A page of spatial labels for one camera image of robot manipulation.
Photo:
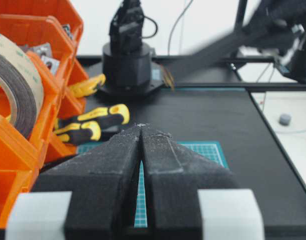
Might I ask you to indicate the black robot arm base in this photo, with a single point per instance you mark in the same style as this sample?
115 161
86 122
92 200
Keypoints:
126 59

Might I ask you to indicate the green cutting mat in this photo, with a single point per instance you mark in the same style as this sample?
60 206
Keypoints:
169 173

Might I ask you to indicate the grey metal corner brackets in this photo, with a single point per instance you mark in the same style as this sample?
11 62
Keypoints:
50 41

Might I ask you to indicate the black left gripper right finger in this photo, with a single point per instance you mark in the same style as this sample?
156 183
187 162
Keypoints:
173 175

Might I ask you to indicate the yellow tool top bin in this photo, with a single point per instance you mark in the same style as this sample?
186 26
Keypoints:
88 87

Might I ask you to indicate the orange bin left column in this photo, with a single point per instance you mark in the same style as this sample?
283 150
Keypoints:
38 64

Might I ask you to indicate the large yellow-black screwdriver handle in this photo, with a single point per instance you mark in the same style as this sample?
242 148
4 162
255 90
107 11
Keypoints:
106 117

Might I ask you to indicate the small yellow-black screwdriver handle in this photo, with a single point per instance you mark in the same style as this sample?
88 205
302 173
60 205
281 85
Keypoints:
79 133

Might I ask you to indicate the tape roll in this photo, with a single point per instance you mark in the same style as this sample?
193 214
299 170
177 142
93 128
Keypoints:
22 85

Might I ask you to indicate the small grey cylinder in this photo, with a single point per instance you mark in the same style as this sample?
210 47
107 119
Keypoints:
285 119

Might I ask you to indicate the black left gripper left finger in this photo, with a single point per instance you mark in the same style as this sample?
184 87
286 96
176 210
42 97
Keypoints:
103 183

